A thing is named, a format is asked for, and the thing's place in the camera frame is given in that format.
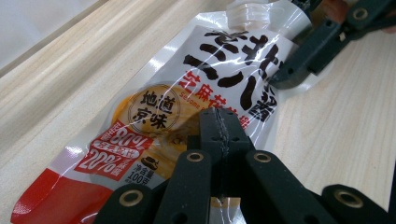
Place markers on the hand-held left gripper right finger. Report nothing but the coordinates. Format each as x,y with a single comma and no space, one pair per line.
274,193

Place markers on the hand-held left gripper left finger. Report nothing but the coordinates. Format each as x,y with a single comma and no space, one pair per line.
190,186

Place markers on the white spouted sauce pouch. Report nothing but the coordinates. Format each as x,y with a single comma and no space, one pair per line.
174,81

